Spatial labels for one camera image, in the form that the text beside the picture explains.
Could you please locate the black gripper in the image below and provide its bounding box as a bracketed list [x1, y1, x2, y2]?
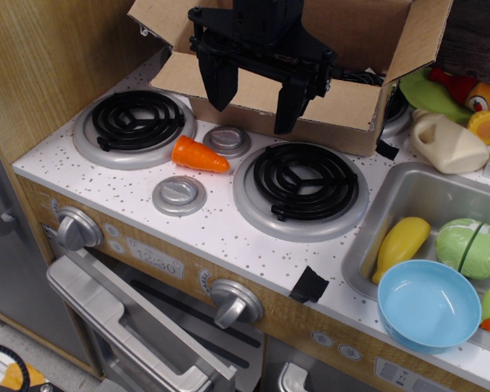
[188, 1, 337, 135]

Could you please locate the light blue plastic bowl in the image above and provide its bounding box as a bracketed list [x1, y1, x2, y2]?
[377, 260, 482, 354]

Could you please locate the rear grey stovetop knob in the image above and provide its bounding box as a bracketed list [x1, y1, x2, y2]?
[203, 126, 251, 159]

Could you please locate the grey stovetop knob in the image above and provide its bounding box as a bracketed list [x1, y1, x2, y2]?
[152, 176, 207, 216]
[203, 126, 251, 159]

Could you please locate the orange toy carrot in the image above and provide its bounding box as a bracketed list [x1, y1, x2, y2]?
[171, 136, 230, 173]

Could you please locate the front right black stove burner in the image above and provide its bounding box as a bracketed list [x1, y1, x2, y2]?
[233, 142, 369, 243]

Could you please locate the black stove burner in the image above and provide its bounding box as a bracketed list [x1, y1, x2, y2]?
[233, 142, 369, 243]
[73, 90, 197, 171]

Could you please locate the left rear black stove burner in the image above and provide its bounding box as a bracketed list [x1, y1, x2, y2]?
[73, 90, 197, 171]

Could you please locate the front grey stovetop knob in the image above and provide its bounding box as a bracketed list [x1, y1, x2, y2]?
[152, 176, 207, 216]

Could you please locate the brown cardboard box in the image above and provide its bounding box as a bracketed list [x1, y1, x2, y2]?
[129, 1, 452, 156]

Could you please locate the black tape piece rear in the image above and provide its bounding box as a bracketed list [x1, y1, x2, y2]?
[376, 139, 399, 161]

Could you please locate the black tape piece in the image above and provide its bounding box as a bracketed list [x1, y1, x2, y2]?
[289, 266, 329, 303]
[376, 139, 399, 161]

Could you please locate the right rear stove burner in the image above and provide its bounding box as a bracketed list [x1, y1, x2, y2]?
[381, 89, 412, 139]

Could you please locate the green toy plate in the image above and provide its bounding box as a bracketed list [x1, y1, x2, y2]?
[399, 67, 474, 125]

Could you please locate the silver toy sink basin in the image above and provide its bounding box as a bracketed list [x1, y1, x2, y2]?
[343, 163, 490, 354]

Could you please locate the oven clock display panel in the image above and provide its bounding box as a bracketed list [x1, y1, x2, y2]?
[126, 238, 185, 280]

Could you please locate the cream toy milk jug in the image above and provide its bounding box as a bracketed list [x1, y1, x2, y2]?
[410, 109, 490, 174]

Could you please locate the black tape piece front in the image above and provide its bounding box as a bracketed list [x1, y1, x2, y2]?
[289, 266, 329, 303]

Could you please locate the yellow toy squash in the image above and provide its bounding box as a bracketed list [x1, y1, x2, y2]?
[372, 216, 430, 284]

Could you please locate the right grey oven dial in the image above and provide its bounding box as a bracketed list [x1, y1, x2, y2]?
[211, 278, 264, 329]

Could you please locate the grey oven dial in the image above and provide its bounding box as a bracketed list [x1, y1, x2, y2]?
[57, 206, 104, 252]
[211, 278, 264, 329]

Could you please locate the red toy ketchup bottle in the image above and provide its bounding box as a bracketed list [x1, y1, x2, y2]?
[428, 68, 490, 112]

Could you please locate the left grey oven dial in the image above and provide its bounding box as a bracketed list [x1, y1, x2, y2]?
[57, 206, 104, 252]

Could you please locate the yellow toy corn slice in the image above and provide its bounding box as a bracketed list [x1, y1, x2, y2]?
[467, 111, 490, 145]

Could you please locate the green toy cabbage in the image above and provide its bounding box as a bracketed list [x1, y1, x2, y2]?
[435, 218, 490, 280]

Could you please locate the grey toy oven door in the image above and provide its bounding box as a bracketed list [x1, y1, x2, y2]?
[46, 247, 265, 392]

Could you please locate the grey toy fridge door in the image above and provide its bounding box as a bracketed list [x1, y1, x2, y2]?
[0, 159, 92, 370]

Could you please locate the black cable in box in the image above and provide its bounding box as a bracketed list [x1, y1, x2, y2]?
[332, 67, 384, 87]

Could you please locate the lower grey cabinet handle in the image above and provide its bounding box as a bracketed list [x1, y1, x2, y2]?
[277, 362, 308, 392]

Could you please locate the black cable bottom left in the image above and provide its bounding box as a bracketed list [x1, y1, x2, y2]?
[0, 341, 32, 389]

